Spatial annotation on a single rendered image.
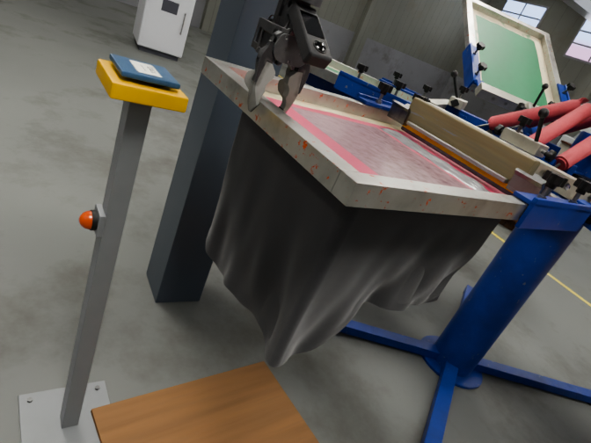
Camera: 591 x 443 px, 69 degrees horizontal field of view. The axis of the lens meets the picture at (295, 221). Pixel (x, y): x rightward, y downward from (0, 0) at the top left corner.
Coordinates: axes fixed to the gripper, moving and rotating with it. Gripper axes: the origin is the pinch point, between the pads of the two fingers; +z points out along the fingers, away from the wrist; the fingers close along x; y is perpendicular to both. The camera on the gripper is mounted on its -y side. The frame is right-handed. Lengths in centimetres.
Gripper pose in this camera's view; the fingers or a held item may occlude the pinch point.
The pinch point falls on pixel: (268, 110)
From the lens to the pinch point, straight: 81.7
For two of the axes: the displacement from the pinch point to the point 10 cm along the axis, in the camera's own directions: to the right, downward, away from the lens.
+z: -3.6, 8.3, 4.2
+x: -7.9, -0.4, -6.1
